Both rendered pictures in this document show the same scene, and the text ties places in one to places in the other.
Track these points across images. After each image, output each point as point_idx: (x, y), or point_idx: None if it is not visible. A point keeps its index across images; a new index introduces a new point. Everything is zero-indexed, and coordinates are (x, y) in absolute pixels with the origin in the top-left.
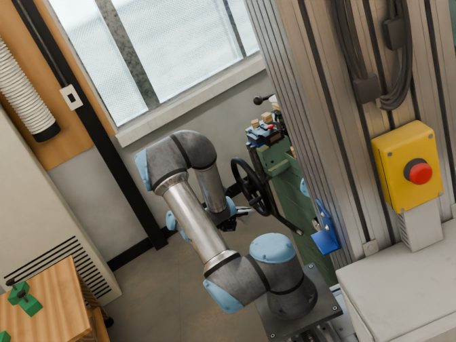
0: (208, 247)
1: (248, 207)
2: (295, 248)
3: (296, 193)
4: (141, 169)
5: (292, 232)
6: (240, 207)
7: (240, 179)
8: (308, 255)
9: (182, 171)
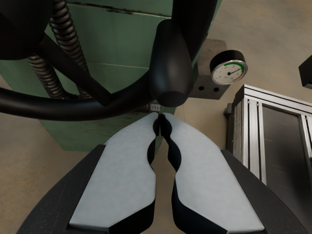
0: None
1: (139, 120)
2: (21, 136)
3: (99, 27)
4: None
5: (42, 120)
6: (120, 159)
7: None
8: (81, 133)
9: None
